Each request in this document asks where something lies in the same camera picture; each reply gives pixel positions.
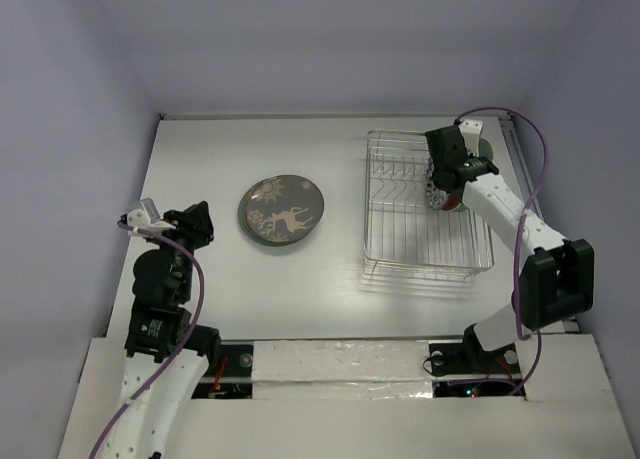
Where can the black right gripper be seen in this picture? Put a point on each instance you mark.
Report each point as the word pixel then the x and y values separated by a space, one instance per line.
pixel 445 149

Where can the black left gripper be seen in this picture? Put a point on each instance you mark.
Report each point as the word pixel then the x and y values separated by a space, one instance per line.
pixel 194 221

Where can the blue floral white plate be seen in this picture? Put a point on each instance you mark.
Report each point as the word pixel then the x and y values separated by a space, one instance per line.
pixel 435 198

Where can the grey reindeer pattern plate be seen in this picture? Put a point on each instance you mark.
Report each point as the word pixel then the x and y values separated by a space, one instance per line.
pixel 284 209

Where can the beige leaf pattern plate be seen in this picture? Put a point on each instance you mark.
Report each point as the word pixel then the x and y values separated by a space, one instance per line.
pixel 243 211

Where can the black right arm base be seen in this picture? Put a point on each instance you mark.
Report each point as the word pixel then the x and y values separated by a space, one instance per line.
pixel 467 357

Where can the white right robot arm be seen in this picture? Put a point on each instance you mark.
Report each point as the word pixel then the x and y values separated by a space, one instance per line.
pixel 553 275

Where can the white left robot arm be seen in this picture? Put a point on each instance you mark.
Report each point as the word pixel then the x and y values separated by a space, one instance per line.
pixel 167 352

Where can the red and teal plate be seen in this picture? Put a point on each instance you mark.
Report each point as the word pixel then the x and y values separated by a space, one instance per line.
pixel 453 204

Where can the green rimmed plate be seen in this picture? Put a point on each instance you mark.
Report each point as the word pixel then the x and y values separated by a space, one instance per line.
pixel 485 149

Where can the plain teal plate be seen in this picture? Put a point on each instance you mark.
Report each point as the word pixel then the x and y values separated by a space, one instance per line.
pixel 245 229

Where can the foil covered front block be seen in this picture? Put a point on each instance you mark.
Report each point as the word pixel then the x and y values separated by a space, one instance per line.
pixel 340 370

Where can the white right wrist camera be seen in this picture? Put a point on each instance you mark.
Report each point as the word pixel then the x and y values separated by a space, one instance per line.
pixel 471 131

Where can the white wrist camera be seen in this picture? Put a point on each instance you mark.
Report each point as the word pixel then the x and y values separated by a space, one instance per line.
pixel 144 216
pixel 471 131

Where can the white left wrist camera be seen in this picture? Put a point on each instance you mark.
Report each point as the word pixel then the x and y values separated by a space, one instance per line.
pixel 144 216

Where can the wire dish rack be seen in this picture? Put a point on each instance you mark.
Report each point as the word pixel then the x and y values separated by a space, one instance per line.
pixel 403 234

